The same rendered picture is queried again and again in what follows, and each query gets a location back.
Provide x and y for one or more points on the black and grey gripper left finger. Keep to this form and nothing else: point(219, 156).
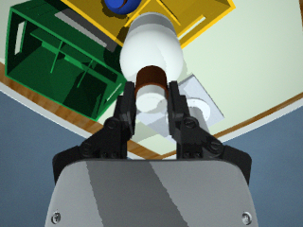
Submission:
point(110, 142)

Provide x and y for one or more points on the blue bottle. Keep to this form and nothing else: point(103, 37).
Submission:
point(122, 7)

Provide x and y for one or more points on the green divided crate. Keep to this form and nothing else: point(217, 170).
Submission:
point(67, 83)

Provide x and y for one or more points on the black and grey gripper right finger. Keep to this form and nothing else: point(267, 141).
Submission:
point(194, 142)

